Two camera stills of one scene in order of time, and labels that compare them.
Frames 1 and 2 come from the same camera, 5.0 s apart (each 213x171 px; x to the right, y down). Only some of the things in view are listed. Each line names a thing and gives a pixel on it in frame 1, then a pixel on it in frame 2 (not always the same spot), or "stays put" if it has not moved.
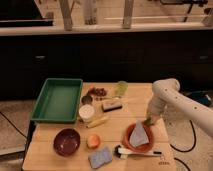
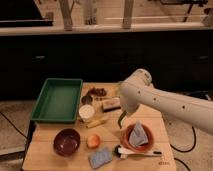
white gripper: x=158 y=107 → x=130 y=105
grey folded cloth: x=139 y=136 stays put
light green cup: x=121 y=88 stays put
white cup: x=86 y=112 stays put
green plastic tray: x=57 y=100 stays put
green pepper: x=148 y=121 → x=120 y=118
